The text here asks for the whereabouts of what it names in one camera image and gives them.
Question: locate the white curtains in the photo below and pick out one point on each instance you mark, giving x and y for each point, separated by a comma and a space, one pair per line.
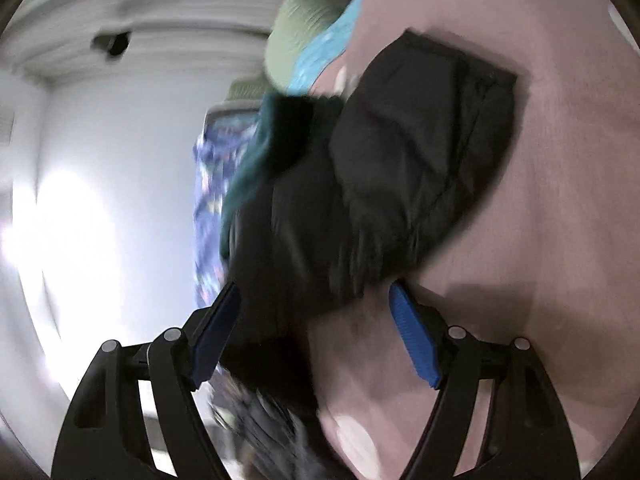
200, 10

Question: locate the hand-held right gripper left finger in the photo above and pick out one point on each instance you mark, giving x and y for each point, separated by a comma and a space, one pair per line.
216, 335

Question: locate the black stand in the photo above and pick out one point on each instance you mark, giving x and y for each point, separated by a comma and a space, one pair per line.
112, 44

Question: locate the turquoise patterned cloth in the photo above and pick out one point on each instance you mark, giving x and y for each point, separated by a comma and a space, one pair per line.
325, 55

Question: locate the dark teal garment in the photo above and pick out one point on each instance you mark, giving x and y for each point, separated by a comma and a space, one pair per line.
260, 160

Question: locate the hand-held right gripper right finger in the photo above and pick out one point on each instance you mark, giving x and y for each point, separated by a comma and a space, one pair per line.
412, 335

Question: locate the blue patterned pillow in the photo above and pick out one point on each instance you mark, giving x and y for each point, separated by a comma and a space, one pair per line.
210, 200

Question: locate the black puffer jacket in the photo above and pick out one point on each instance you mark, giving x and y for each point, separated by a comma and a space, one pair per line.
400, 160

